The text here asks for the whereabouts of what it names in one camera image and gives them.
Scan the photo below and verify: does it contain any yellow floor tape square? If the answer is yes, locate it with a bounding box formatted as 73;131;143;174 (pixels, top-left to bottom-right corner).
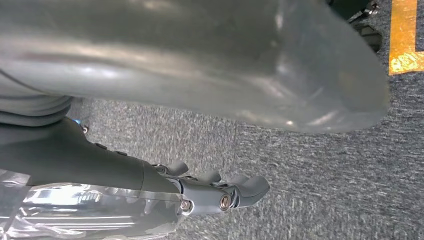
388;0;424;76

